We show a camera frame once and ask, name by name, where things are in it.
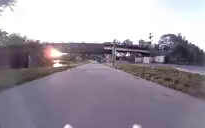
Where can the overpass bridge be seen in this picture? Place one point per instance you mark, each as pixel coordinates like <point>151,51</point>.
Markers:
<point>90,48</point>

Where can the grey asphalt path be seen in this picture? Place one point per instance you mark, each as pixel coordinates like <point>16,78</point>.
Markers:
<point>96,96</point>

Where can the white boxes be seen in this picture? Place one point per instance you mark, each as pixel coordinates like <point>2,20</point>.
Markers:
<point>150,59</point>

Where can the signal pole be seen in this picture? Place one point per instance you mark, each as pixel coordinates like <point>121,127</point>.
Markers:
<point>150,45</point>

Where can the grass verge with dry patches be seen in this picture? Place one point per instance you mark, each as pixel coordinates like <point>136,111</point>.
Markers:
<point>170,78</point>

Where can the robot's own part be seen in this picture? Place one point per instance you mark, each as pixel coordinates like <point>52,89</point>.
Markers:
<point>68,126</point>
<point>136,126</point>

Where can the row of trees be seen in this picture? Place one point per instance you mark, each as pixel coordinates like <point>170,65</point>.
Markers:
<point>13,50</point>
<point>183,50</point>

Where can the grey road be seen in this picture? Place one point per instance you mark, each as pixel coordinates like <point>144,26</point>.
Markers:
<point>196,69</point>

